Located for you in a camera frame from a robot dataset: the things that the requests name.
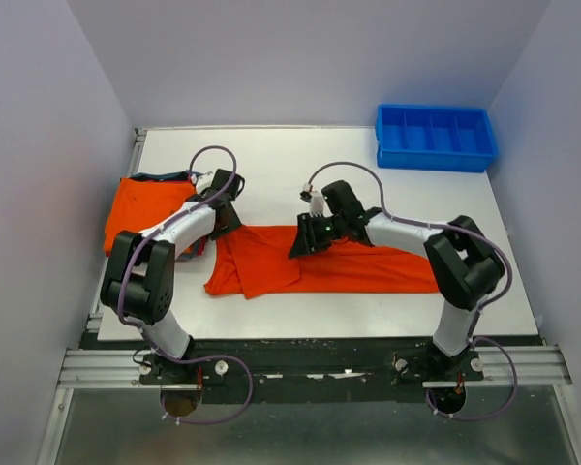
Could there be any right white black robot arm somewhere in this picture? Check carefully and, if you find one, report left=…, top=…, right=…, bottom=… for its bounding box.
left=289, top=180, right=509, bottom=380

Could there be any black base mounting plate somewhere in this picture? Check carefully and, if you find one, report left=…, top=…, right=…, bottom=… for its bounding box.
left=139, top=336, right=485, bottom=406

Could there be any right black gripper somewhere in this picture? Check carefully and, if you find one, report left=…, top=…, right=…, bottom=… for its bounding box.
left=288, top=211, right=346, bottom=259

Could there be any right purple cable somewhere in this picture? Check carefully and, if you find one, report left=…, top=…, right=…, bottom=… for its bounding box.
left=299, top=162, right=517, bottom=350

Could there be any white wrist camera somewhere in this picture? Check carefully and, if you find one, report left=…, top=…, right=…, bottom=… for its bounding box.
left=192, top=171, right=215, bottom=193
left=300, top=183, right=325, bottom=217

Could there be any aluminium frame rail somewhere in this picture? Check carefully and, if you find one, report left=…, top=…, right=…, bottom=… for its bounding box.
left=55, top=346, right=149, bottom=391

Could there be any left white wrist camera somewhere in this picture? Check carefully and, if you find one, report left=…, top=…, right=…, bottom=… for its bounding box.
left=192, top=171, right=215, bottom=193

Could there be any purple cable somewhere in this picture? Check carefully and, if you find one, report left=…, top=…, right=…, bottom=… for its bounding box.
left=117, top=144, right=238, bottom=328
left=299, top=162, right=517, bottom=350

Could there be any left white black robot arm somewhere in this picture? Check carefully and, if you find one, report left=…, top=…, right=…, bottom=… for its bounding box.
left=100, top=169, right=245, bottom=383

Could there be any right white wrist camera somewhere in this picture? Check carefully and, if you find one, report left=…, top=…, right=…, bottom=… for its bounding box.
left=300, top=183, right=325, bottom=217

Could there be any blue plastic bin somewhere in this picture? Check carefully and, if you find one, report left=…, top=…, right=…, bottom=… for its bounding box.
left=375, top=104, right=499, bottom=173

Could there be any orange t shirt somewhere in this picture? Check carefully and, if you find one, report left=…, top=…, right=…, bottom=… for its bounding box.
left=204, top=226, right=438, bottom=299

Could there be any folded orange shirt on stack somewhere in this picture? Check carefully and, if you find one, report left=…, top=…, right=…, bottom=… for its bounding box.
left=104, top=178, right=196, bottom=256

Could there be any folded dark teal shirt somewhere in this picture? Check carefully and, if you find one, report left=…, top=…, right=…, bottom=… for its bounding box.
left=129, top=170, right=193, bottom=184

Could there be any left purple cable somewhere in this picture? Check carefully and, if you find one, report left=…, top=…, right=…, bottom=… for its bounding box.
left=117, top=144, right=238, bottom=328

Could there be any folded magenta shirt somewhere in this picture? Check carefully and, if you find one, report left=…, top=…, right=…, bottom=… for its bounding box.
left=188, top=237, right=207, bottom=258

